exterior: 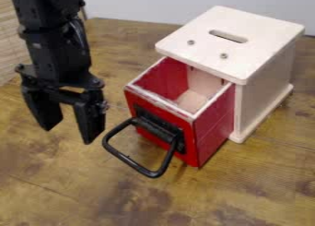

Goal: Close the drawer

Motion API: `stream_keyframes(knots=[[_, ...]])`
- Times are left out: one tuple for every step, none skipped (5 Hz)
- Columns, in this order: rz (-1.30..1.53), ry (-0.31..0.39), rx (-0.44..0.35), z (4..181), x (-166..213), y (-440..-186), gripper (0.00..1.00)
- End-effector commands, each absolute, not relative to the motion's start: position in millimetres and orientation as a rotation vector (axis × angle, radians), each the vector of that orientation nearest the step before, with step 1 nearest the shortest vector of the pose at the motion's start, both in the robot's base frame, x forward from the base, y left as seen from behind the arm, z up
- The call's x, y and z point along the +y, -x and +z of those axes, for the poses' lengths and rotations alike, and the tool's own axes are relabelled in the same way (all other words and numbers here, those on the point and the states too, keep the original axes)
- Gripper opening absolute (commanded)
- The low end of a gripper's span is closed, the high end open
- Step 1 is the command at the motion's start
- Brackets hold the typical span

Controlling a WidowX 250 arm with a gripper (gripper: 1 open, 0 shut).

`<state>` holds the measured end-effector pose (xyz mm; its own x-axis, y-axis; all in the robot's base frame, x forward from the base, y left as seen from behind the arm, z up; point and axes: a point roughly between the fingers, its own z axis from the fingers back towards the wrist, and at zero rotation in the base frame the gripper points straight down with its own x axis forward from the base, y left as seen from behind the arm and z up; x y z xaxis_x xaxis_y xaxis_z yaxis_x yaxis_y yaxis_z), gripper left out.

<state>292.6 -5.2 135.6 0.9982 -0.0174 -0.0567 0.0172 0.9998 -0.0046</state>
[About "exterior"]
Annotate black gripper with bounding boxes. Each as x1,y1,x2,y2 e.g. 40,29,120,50
16,17,104,131

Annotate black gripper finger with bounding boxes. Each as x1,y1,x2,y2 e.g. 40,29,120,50
72,89,108,145

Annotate black metal drawer handle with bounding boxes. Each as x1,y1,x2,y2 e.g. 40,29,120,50
102,103,187,179

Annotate red wooden drawer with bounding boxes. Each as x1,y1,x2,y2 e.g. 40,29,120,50
124,57,235,168

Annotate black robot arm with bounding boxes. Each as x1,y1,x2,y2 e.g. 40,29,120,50
11,0,107,144

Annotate white wooden drawer cabinet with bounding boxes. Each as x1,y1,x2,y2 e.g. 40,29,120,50
155,6,306,143

